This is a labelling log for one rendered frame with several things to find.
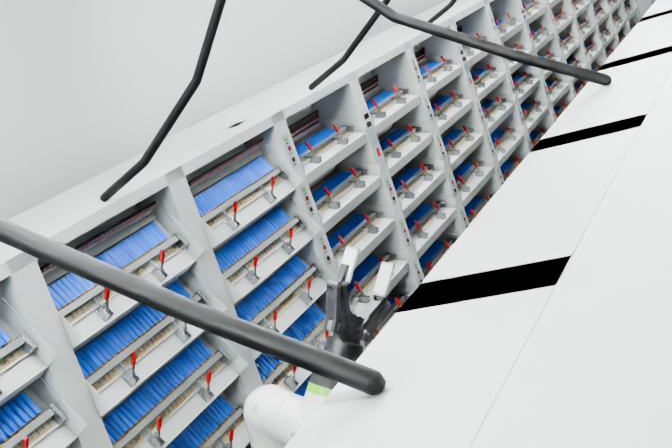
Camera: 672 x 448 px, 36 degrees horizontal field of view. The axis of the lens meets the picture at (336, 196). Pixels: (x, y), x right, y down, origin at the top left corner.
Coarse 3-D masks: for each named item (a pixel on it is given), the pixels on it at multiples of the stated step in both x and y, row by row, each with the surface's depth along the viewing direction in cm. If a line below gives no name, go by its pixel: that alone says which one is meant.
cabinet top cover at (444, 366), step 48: (576, 96) 223; (624, 96) 205; (576, 144) 179; (624, 144) 167; (528, 192) 158; (576, 192) 149; (480, 240) 142; (528, 240) 135; (576, 240) 128; (384, 336) 118; (432, 336) 112; (480, 336) 108; (528, 336) 104; (432, 384) 100; (480, 384) 96; (336, 432) 97; (384, 432) 93; (432, 432) 90
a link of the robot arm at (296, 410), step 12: (312, 384) 201; (300, 396) 206; (312, 396) 200; (324, 396) 198; (288, 408) 202; (300, 408) 201; (312, 408) 199; (276, 420) 202; (288, 420) 201; (300, 420) 199; (276, 432) 203; (288, 432) 200
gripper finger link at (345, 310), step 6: (342, 282) 198; (348, 282) 198; (342, 288) 199; (342, 294) 199; (342, 300) 200; (348, 300) 201; (342, 306) 201; (348, 306) 201; (342, 312) 202; (348, 312) 201; (348, 318) 201; (348, 324) 202; (354, 324) 202; (354, 330) 203
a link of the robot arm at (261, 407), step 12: (252, 396) 208; (264, 396) 206; (276, 396) 206; (288, 396) 205; (252, 408) 207; (264, 408) 205; (276, 408) 203; (252, 420) 206; (264, 420) 204; (252, 432) 208; (264, 432) 205; (252, 444) 210; (264, 444) 207; (276, 444) 207
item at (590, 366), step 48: (624, 192) 141; (624, 240) 122; (576, 288) 112; (624, 288) 107; (576, 336) 100; (624, 336) 96; (528, 384) 93; (576, 384) 90; (624, 384) 87; (480, 432) 87; (528, 432) 84; (576, 432) 82; (624, 432) 79
